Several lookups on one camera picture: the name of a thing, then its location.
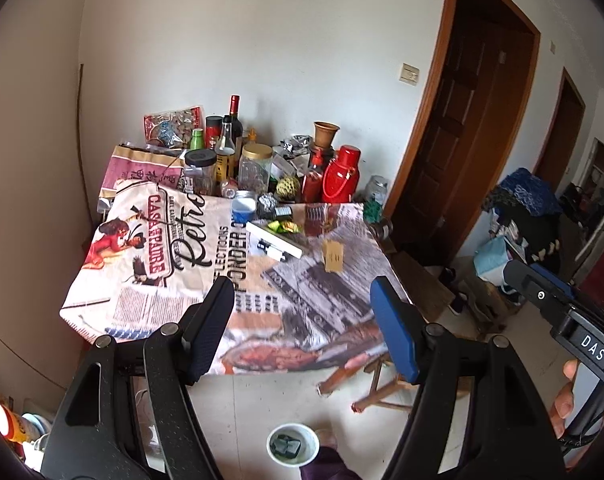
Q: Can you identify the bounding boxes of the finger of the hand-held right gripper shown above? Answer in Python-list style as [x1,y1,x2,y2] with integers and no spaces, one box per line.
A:
[503,259,579,322]

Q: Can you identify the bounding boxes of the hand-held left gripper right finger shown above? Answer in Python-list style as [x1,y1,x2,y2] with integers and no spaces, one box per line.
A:
[370,275,568,480]

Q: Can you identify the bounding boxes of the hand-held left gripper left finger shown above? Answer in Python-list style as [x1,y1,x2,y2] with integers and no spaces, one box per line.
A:
[41,276,235,480]

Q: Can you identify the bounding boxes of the white box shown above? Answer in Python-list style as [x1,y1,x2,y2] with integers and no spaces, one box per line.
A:
[245,221,304,260]

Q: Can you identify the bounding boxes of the green wrapper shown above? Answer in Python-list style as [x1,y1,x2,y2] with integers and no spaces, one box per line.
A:
[266,219,303,235]

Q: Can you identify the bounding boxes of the white plastic bin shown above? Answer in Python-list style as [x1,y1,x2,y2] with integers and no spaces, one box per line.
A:
[266,423,321,468]

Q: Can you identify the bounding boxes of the person's right hand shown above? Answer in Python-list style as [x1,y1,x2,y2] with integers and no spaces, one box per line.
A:
[549,359,581,439]

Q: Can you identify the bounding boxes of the light blue bag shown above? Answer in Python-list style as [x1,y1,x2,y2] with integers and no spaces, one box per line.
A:
[474,236,513,286]

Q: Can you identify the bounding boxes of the wooden bench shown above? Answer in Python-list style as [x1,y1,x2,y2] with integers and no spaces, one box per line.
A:
[391,251,463,317]

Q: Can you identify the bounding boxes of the wooden stool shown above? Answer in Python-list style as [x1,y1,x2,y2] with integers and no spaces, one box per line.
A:
[352,352,475,413]

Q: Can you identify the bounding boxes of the printed newspaper-style tablecloth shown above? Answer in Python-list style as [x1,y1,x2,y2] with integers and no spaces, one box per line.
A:
[58,180,413,376]

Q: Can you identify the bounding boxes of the blue lace cloth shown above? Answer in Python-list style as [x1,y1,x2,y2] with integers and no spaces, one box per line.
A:
[482,167,563,221]

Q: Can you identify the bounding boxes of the blue and white cup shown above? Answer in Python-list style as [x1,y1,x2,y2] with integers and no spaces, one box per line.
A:
[231,191,259,223]

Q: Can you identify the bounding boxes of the clear glass jar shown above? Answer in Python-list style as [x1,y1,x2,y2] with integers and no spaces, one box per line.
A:
[364,176,388,206]

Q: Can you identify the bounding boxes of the red thermos flask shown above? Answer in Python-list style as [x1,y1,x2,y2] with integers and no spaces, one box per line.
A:
[322,145,363,204]

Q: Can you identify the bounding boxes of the jar with black lid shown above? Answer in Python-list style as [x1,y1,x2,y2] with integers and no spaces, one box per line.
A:
[183,149,218,196]

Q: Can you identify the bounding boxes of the green custard apple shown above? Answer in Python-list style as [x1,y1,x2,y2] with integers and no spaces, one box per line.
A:
[274,176,302,203]

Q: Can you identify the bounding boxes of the person's purple trousers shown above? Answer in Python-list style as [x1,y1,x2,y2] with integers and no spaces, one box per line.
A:
[302,444,354,480]

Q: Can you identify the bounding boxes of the red liquor bottle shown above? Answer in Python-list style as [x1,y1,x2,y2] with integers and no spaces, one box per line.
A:
[302,149,326,204]

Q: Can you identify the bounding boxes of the jar with gold lid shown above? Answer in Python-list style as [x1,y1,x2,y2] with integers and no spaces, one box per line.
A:
[238,143,274,195]

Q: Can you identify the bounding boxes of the clear glass bottle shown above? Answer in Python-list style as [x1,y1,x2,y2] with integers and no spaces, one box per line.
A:
[214,116,237,181]

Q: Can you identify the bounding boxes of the pink printed bag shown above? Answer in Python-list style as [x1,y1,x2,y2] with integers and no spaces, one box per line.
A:
[101,144,188,196]

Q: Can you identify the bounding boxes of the brown wooden door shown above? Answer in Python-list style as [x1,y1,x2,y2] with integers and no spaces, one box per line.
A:
[382,0,541,261]

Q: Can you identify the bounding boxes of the red canister with black lid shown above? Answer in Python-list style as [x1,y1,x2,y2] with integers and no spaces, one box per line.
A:
[205,116,224,149]

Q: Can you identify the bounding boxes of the brown clay vase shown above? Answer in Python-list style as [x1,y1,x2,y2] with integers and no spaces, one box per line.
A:
[313,121,341,152]

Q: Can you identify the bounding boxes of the silver foil bag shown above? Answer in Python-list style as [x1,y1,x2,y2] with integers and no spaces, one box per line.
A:
[280,135,315,157]

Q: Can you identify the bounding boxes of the red snack packet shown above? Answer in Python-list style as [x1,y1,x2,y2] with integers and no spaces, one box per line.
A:
[143,106,205,148]

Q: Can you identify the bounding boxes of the dark wine bottle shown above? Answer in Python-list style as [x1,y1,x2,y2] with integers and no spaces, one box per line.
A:
[227,95,244,157]

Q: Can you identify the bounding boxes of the orange container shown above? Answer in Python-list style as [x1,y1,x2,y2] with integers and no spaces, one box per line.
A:
[0,402,34,445]

